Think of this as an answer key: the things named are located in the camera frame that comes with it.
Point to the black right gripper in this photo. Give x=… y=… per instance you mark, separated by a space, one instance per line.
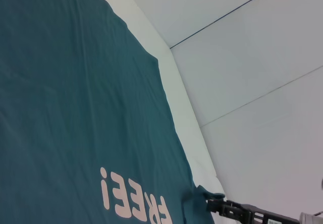
x=252 y=216

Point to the teal t-shirt with FREE print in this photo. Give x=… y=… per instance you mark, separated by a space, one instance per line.
x=75 y=95

